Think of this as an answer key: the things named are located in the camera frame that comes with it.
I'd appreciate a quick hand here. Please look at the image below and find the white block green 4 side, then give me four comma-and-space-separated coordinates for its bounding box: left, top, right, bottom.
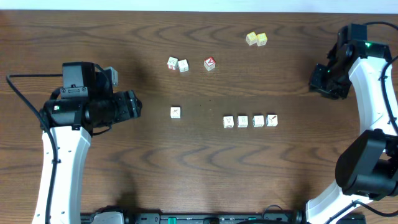
170, 106, 181, 119

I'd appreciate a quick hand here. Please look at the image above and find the white block yellow W side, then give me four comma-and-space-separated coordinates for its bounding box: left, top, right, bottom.
223, 116, 234, 128

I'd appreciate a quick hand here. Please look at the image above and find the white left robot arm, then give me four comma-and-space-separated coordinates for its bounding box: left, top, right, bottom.
33, 88, 142, 223

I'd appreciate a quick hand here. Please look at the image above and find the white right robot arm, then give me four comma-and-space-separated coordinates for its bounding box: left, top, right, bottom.
305, 39, 397, 223

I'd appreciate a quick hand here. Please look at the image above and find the red letter A block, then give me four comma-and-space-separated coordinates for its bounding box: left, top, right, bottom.
204, 57, 216, 71

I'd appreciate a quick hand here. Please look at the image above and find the white block red U side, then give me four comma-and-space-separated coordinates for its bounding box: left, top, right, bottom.
237, 115, 249, 128

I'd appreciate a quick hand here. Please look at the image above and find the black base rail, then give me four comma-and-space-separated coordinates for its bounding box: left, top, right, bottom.
80, 204, 367, 224

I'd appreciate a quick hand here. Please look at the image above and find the white block green Z side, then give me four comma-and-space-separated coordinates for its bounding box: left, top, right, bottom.
252, 115, 265, 128

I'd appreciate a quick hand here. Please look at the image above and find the white block red bottom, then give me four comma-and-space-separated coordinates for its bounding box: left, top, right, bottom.
167, 57, 178, 70

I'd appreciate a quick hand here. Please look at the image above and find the yellow block left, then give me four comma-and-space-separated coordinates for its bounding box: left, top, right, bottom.
246, 32, 257, 45

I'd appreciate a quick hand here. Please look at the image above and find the white block beside red-bottom block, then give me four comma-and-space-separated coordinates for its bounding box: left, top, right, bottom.
178, 59, 189, 72

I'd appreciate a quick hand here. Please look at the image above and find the yellow block right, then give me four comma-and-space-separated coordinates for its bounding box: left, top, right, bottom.
257, 33, 268, 47

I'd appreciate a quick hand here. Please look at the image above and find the block with blue side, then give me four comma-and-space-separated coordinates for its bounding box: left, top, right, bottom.
266, 114, 278, 127

